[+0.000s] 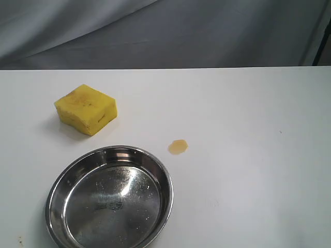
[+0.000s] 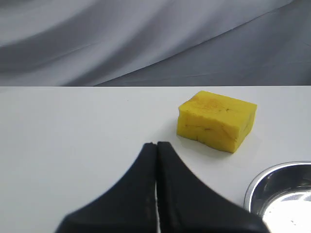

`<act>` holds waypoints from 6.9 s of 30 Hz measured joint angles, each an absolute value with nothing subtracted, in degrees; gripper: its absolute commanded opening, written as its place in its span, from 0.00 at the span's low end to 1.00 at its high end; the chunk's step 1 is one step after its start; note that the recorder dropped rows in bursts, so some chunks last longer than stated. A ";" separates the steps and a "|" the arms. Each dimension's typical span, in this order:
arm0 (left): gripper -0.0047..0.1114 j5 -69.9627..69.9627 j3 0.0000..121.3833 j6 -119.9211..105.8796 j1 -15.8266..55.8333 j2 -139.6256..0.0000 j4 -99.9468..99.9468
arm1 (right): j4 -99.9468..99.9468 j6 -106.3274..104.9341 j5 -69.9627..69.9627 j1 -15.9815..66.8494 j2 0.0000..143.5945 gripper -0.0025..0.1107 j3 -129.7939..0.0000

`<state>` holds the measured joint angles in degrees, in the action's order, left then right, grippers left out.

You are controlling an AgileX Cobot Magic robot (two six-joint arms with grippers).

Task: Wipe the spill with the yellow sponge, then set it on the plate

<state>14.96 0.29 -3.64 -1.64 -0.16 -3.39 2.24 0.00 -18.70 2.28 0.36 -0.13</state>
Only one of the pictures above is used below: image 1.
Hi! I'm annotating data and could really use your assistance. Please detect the grey fabric backdrop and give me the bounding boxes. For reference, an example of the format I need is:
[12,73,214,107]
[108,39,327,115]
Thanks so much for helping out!
[1,1,330,70]

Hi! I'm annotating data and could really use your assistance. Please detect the yellow sponge block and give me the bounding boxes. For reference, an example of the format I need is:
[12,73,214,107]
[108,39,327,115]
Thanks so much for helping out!
[54,84,117,136]

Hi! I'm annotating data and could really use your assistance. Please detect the round stainless steel bowl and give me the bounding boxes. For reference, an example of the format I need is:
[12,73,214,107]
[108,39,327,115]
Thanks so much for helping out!
[45,145,174,247]

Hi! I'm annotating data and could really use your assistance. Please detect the black stand pole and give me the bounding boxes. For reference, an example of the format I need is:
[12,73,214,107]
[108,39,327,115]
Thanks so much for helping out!
[312,15,331,66]

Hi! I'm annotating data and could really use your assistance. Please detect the amber liquid spill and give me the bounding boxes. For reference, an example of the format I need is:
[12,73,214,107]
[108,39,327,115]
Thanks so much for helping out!
[168,139,188,155]

